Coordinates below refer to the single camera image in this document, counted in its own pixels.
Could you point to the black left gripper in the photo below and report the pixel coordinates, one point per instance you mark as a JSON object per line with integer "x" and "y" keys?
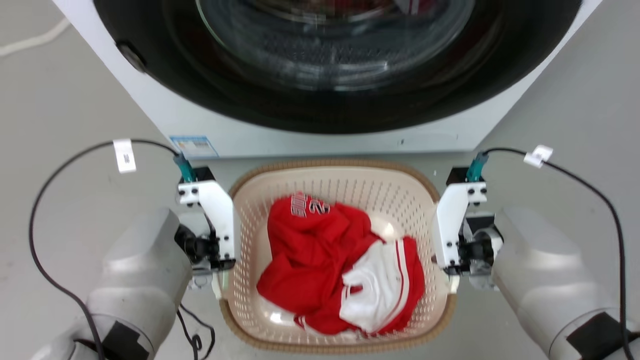
{"x": 202, "y": 250}

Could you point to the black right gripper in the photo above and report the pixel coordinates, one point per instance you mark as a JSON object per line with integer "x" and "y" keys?
{"x": 475, "y": 250}

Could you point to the beige perforated plastic laundry basket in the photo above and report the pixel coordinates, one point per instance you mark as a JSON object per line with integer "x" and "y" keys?
{"x": 350, "y": 184}

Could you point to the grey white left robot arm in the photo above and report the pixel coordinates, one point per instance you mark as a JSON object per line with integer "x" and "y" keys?
{"x": 140, "y": 270}

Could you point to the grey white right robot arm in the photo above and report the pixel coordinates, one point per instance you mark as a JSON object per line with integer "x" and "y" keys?
{"x": 545, "y": 270}

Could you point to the blue white energy label sticker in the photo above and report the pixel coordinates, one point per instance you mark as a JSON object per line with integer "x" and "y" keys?
{"x": 194, "y": 147}

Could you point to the red and white sports jersey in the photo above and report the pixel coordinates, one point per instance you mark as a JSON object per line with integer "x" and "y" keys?
{"x": 310, "y": 250}

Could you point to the white front-load washing machine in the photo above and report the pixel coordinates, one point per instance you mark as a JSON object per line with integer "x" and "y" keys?
{"x": 200, "y": 136}

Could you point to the black round washer door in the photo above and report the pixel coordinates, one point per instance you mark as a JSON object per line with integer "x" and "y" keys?
{"x": 225, "y": 95}

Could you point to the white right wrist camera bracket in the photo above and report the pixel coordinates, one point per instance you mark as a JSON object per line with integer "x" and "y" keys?
{"x": 450, "y": 215}

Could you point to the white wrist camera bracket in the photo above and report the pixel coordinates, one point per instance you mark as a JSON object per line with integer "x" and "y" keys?
{"x": 450, "y": 215}
{"x": 220, "y": 210}

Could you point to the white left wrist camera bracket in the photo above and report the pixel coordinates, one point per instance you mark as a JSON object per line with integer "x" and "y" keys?
{"x": 220, "y": 210}

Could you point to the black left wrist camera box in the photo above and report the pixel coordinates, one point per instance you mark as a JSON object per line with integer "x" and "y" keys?
{"x": 204, "y": 174}

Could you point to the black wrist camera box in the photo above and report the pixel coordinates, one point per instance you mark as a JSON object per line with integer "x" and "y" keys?
{"x": 204, "y": 174}
{"x": 457, "y": 176}

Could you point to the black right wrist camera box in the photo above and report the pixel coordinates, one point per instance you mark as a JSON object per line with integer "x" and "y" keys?
{"x": 457, "y": 176}

